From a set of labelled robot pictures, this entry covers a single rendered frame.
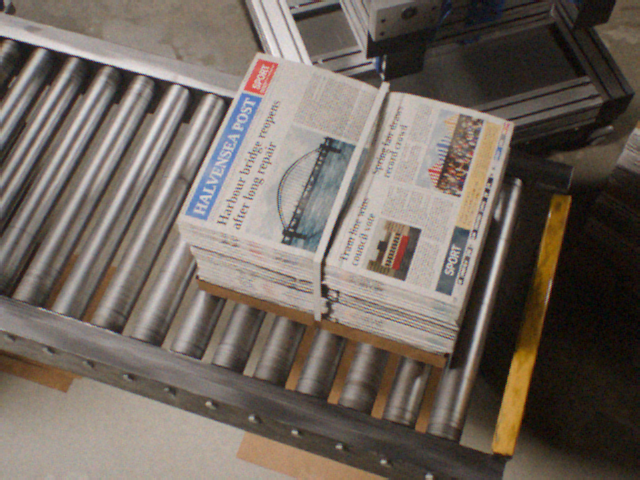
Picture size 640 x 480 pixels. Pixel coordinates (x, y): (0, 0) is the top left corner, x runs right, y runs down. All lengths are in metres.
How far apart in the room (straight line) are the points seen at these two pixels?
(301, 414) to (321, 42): 1.33
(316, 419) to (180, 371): 0.21
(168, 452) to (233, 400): 0.84
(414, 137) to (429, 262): 0.18
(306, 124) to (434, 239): 0.24
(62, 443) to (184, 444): 0.28
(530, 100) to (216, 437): 1.14
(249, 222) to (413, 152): 0.24
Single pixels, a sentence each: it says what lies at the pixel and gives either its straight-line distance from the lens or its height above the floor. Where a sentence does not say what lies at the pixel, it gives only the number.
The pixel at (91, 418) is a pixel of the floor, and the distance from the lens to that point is 2.10.
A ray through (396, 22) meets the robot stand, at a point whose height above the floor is 0.73.
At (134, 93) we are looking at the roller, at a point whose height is 0.80.
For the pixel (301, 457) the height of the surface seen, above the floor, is 0.00.
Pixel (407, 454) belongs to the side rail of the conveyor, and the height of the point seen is 0.80.
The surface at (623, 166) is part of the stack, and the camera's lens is 1.85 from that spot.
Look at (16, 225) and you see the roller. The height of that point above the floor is 0.80.
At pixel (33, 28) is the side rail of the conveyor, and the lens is 1.63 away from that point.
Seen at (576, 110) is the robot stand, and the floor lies 0.22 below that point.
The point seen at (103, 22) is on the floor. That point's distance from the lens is 2.72.
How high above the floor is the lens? 1.95
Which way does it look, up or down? 62 degrees down
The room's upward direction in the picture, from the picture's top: straight up
